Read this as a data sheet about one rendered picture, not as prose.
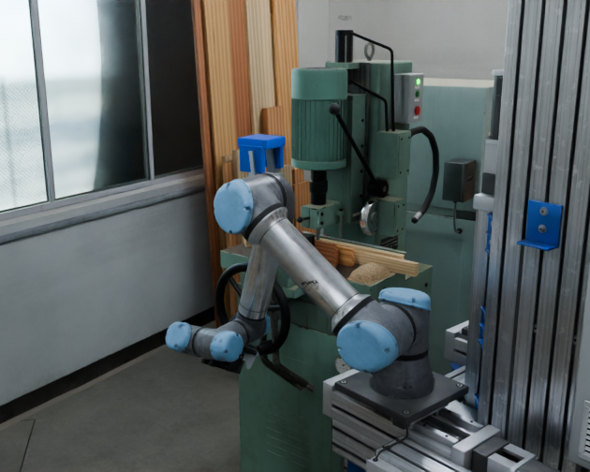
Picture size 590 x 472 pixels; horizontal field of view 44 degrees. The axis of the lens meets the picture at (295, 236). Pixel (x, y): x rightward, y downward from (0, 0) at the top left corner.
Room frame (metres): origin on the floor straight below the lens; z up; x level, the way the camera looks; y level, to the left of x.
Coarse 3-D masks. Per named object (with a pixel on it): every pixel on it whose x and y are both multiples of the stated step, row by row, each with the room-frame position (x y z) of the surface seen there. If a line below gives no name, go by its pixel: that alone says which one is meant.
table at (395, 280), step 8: (232, 248) 2.38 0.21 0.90; (240, 248) 2.38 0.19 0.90; (248, 248) 2.38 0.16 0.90; (224, 256) 2.35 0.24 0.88; (232, 256) 2.32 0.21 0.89; (240, 256) 2.30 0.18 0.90; (248, 256) 2.29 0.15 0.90; (224, 264) 2.35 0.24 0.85; (232, 264) 2.32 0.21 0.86; (344, 272) 2.13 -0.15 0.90; (392, 272) 2.13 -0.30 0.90; (384, 280) 2.05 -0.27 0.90; (392, 280) 2.09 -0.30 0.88; (400, 280) 2.13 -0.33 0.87; (288, 288) 2.06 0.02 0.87; (296, 288) 2.06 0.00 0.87; (360, 288) 2.02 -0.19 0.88; (368, 288) 2.00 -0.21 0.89; (376, 288) 2.02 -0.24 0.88; (288, 296) 2.06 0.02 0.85; (296, 296) 2.06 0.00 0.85; (376, 296) 2.02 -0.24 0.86
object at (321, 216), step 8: (328, 200) 2.37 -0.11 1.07; (336, 200) 2.37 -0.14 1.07; (304, 208) 2.28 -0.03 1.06; (312, 208) 2.27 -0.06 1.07; (320, 208) 2.27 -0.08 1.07; (328, 208) 2.30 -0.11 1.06; (336, 208) 2.34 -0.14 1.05; (304, 216) 2.28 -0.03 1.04; (312, 216) 2.27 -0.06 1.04; (320, 216) 2.26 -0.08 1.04; (328, 216) 2.30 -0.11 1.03; (336, 216) 2.34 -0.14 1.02; (304, 224) 2.28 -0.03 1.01; (312, 224) 2.27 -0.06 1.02; (320, 224) 2.26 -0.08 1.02; (328, 224) 2.30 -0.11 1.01
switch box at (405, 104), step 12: (396, 84) 2.45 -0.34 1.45; (408, 84) 2.43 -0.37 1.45; (420, 84) 2.48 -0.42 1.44; (396, 96) 2.45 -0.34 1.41; (408, 96) 2.42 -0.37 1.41; (420, 96) 2.49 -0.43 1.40; (396, 108) 2.45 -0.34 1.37; (408, 108) 2.43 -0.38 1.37; (420, 108) 2.49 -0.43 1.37; (396, 120) 2.45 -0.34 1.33; (408, 120) 2.43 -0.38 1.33; (420, 120) 2.50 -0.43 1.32
